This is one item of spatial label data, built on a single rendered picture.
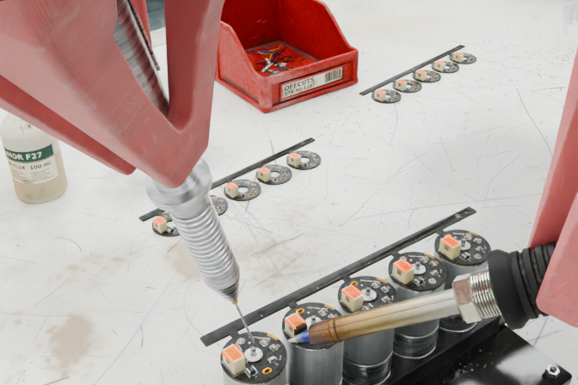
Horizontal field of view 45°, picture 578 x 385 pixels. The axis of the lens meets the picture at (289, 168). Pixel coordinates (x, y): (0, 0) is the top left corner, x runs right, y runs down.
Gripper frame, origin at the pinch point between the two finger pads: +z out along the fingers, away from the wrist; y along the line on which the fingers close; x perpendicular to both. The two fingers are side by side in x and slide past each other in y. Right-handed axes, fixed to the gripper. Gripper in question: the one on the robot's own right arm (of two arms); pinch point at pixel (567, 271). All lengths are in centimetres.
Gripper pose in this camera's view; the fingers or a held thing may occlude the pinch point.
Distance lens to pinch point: 22.4
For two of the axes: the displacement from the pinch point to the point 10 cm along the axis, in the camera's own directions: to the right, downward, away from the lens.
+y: -1.7, 5.3, -8.3
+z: -4.3, 7.2, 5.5
